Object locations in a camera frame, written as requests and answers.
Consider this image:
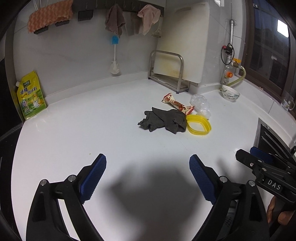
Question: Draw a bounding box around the yellow plastic ring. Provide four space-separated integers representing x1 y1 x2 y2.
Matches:
186 115 212 136

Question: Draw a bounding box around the red snack wrapper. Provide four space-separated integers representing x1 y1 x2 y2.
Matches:
161 92 195 115

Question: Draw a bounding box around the metal gas pipe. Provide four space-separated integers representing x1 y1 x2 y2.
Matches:
228 19 236 61

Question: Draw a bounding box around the pink dish cloth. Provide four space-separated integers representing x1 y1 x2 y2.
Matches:
137 4 161 36

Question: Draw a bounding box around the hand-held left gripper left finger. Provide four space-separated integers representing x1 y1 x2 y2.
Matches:
26 153 107 241

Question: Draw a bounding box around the person's right hand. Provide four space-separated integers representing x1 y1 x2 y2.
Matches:
266 196 292 226

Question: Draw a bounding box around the clear plastic bag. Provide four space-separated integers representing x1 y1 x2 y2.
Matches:
190 94 212 120

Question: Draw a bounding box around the black wall rack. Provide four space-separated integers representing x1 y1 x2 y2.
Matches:
33 0 164 35

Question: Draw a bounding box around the black valve with cable loop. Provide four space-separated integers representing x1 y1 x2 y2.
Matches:
221 43 234 65

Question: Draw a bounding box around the orange dish cloth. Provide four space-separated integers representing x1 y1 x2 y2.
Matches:
27 0 74 33

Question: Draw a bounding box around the clear glass mug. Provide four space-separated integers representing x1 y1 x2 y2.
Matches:
282 94 296 112

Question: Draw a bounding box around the regulator with orange knob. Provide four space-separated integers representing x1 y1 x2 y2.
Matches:
223 70 234 85

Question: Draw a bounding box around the white cutting board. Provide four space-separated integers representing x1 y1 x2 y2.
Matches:
153 1 211 87

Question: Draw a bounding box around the grey perforated waste bin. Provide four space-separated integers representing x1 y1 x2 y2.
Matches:
224 200 238 234

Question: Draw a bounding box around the yellow gas hose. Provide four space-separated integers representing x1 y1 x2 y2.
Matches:
228 66 247 88

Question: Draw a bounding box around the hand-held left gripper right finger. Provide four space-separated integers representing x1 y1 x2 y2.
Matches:
189 154 270 241

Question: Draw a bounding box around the metal cutting board rack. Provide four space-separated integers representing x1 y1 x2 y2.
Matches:
148 50 190 94

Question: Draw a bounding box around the white patterned ceramic bowl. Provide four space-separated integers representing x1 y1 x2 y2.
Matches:
221 85 241 103

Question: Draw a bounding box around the yellow green seasoning pouch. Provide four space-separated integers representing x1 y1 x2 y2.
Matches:
16 71 48 120

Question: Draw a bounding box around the black kitchen sink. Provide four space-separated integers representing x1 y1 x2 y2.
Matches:
257 118 296 163

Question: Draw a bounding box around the brown dish cloth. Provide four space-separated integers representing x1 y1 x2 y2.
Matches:
105 5 126 39

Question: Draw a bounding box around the dark framed window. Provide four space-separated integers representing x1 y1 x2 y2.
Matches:
245 0 296 98

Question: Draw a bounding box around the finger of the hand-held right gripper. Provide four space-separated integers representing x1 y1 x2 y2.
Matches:
236 149 295 176
250 146 296 167

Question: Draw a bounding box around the white bottle brush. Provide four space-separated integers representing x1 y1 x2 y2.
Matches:
109 35 122 75

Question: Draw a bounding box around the dark grey cloth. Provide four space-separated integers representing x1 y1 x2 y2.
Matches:
137 107 187 134

